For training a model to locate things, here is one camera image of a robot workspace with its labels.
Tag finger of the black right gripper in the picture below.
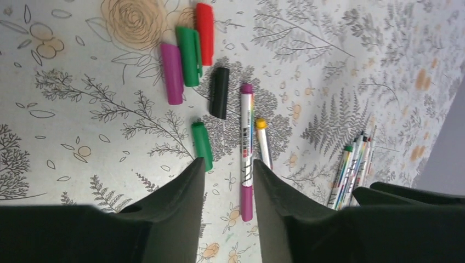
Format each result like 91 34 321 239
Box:
353 182 464 206

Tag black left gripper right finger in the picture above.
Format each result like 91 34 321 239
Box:
253 159 464 262

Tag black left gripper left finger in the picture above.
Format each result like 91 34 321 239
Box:
1 158 206 262

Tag green cap long pen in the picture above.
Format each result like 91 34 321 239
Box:
327 145 353 209

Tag yellow cap pen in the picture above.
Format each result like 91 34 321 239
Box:
256 118 273 170

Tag clear cap pen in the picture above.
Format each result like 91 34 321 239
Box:
365 125 377 176

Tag floral tablecloth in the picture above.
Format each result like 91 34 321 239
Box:
1 1 464 262

